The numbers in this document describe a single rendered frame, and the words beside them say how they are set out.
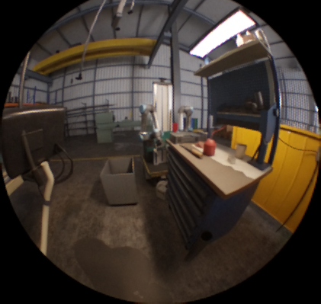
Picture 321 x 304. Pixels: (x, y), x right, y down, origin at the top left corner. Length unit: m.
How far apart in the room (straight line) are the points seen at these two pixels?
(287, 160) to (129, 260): 1.92
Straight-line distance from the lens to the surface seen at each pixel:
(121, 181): 1.34
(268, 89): 0.88
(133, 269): 1.24
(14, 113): 0.44
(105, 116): 5.34
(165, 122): 1.88
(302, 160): 1.49
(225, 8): 8.96
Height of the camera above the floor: 1.20
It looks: 15 degrees down
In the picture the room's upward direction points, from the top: straight up
